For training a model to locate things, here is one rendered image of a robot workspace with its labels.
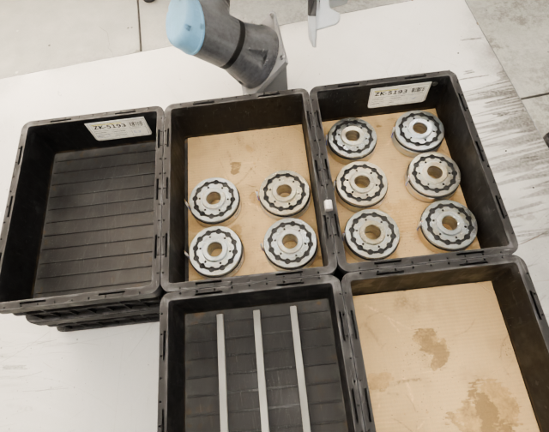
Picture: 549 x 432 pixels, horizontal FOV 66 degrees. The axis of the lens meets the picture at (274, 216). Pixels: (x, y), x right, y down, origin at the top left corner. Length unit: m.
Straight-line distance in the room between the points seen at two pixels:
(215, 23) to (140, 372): 0.75
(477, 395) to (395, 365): 0.14
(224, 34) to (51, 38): 1.90
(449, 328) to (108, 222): 0.69
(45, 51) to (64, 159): 1.72
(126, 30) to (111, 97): 1.36
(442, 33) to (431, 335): 0.89
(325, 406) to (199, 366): 0.23
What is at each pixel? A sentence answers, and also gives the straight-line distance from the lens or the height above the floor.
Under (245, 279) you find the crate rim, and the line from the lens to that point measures 0.71.
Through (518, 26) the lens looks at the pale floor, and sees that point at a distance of 2.64.
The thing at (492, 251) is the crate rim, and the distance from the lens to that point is 0.78.
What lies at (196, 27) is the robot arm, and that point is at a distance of 0.97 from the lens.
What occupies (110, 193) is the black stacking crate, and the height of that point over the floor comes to 0.83.
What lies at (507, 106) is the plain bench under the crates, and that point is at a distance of 1.27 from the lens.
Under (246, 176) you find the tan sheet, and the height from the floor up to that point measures 0.83.
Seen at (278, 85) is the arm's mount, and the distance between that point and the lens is 1.08.
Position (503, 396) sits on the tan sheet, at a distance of 0.84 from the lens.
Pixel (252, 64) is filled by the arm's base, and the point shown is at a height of 0.87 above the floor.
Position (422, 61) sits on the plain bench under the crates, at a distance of 1.31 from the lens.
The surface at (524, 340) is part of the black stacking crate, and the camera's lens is 0.82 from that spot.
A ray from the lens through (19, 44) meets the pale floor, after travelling 2.88.
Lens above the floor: 1.60
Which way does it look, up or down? 65 degrees down
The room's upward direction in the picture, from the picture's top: 9 degrees counter-clockwise
